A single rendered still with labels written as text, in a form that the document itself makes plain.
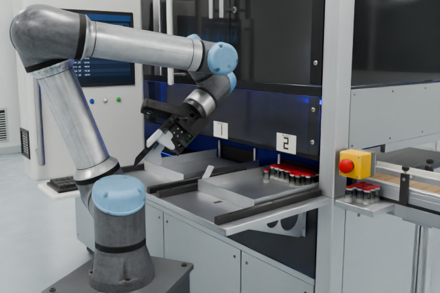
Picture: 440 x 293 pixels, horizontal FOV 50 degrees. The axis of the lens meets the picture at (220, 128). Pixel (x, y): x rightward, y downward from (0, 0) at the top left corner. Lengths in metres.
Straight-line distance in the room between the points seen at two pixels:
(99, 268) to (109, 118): 1.05
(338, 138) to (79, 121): 0.73
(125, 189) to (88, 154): 0.16
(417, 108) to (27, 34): 1.28
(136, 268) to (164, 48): 0.49
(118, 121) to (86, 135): 0.93
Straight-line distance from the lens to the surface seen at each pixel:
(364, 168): 1.38
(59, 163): 2.02
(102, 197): 1.06
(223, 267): 1.94
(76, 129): 1.15
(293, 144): 1.52
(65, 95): 1.14
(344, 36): 1.40
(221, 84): 1.25
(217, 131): 1.80
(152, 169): 1.72
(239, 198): 1.34
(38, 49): 1.03
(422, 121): 1.81
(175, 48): 1.07
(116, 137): 2.09
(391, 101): 1.63
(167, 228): 2.23
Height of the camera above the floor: 1.31
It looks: 9 degrees down
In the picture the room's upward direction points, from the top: straight up
